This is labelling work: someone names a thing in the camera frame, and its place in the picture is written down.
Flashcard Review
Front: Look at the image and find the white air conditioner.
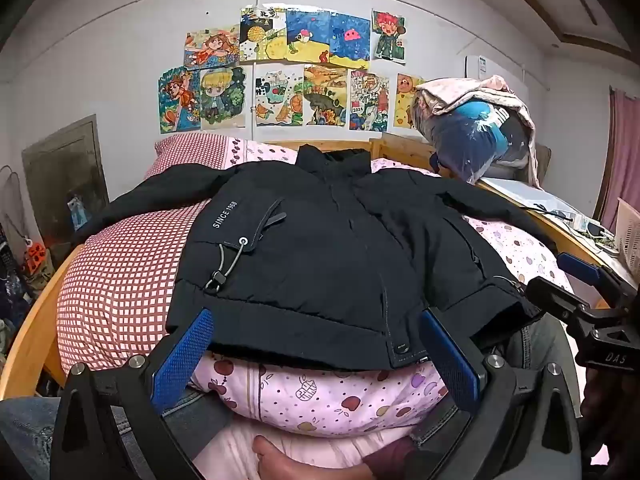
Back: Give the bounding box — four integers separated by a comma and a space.
464, 54, 493, 81

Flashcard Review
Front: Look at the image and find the red checked pillow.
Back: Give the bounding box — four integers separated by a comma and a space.
145, 132, 301, 181

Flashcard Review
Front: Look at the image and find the white plastic basket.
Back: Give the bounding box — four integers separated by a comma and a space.
612, 197, 640, 281

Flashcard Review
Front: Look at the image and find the black padded jacket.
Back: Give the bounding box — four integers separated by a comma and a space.
75, 144, 558, 371

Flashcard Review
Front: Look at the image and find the blue packet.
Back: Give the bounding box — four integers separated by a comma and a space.
66, 194, 92, 232

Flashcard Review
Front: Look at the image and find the group of colourful wall drawings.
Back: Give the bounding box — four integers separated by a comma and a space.
157, 6, 428, 135

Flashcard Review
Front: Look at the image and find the dark maroon cloth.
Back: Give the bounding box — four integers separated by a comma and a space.
361, 437, 422, 480

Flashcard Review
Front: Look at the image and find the person's left leg in jeans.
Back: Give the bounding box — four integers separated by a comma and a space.
0, 387, 238, 480

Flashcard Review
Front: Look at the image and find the pink and red checked quilt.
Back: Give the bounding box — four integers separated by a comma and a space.
56, 137, 576, 436

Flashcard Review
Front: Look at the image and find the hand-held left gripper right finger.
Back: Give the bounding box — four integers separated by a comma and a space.
419, 308, 586, 480

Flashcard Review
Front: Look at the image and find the orange plastic toy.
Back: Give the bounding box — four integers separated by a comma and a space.
24, 241, 50, 275

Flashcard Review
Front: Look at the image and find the ceiling air vent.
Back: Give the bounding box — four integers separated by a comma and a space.
574, 0, 600, 25

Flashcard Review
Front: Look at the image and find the wooden bed frame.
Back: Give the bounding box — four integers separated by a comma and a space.
0, 132, 618, 401

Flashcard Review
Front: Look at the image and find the person's leg in jeans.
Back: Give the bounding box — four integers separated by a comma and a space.
412, 317, 578, 453
0, 387, 238, 480

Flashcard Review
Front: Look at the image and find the blue bedding in plastic bag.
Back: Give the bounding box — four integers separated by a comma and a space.
412, 97, 533, 183

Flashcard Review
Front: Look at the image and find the black cable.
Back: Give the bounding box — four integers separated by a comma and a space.
520, 201, 578, 222

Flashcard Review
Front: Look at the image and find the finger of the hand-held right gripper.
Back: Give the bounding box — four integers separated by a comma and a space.
525, 276, 640, 376
556, 252, 640, 311

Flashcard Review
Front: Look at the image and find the pink curtain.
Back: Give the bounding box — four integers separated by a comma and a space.
595, 87, 640, 233

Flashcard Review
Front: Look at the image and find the person's right leg in jeans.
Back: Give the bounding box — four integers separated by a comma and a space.
412, 317, 578, 453

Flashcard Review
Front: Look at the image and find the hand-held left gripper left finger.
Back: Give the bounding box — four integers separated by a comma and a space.
50, 307, 216, 480

